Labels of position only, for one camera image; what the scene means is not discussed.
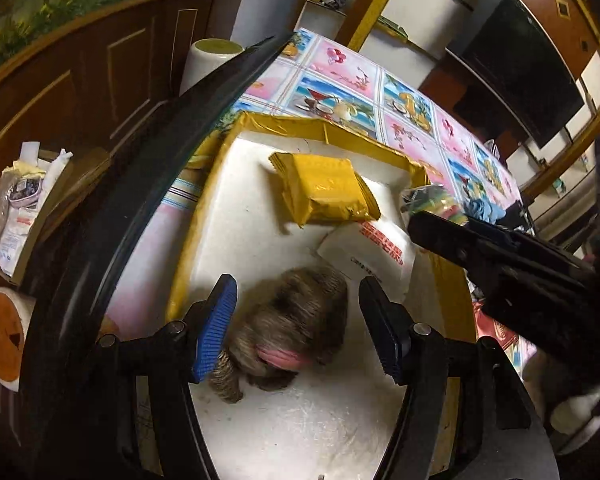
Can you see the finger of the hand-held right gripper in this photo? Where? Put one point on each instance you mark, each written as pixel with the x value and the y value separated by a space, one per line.
pixel 435 237
pixel 525 242

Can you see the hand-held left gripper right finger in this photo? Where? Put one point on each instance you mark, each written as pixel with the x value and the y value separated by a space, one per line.
pixel 382 330

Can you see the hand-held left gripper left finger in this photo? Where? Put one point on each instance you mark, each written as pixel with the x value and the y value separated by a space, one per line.
pixel 215 330

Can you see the white packet red print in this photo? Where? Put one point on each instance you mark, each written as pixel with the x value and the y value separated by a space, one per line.
pixel 365 255

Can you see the brown plush toy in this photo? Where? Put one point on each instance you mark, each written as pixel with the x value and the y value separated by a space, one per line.
pixel 290 310

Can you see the white foam box yellow tape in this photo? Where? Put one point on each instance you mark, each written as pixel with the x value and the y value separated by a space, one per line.
pixel 240 240

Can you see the clear bag of coloured items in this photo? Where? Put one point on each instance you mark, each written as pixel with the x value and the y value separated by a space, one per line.
pixel 432 201

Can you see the blue towel bundle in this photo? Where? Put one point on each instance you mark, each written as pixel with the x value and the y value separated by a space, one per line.
pixel 485 210

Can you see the white plastic bottle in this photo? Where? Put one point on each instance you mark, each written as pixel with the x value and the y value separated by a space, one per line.
pixel 580 405

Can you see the yellow foil packet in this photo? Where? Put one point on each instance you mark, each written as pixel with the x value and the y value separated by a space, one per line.
pixel 320 190

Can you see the black television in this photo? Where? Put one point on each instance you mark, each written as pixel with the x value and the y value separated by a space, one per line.
pixel 520 60

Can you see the printed fruit tablecloth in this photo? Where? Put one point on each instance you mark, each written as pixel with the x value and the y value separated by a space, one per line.
pixel 340 60

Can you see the orange tape roll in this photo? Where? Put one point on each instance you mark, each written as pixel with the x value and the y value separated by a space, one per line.
pixel 0 330

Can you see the box of packets and bags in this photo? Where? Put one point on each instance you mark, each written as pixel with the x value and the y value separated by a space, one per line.
pixel 20 210

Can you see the white cylindrical cup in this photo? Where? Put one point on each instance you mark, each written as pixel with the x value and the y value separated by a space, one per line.
pixel 205 67

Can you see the wooden cabinet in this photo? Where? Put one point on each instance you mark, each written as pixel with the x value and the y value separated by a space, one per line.
pixel 105 60

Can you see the white appliance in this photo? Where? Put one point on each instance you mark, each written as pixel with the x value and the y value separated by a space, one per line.
pixel 265 0

